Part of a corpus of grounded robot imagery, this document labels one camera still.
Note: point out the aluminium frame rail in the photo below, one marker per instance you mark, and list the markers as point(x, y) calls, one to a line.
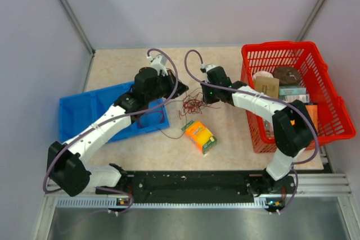
point(302, 185)

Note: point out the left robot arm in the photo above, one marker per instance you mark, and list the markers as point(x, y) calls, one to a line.
point(66, 165)

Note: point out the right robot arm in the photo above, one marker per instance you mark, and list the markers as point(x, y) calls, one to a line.
point(293, 128)

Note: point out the orange sponge package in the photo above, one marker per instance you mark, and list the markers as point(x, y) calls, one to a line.
point(200, 135)

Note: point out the blue plastic bin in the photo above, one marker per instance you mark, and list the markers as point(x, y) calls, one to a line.
point(79, 111)

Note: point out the red plastic basket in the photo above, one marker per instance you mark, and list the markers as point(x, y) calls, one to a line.
point(334, 122)

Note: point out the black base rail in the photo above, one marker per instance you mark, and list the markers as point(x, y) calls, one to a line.
point(232, 186)

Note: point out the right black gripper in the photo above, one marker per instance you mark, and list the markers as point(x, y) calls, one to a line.
point(206, 98)

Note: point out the brown cardboard box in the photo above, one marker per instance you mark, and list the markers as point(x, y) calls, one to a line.
point(268, 86)

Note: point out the teal small box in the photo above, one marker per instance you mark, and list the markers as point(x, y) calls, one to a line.
point(292, 90)

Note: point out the orange cylindrical can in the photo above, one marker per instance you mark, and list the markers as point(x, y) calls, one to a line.
point(312, 109)

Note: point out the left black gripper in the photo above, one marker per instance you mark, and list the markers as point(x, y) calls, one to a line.
point(171, 81)

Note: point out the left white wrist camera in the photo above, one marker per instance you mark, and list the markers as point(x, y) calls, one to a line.
point(158, 63)

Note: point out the brown round lid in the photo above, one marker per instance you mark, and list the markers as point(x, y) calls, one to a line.
point(287, 75)

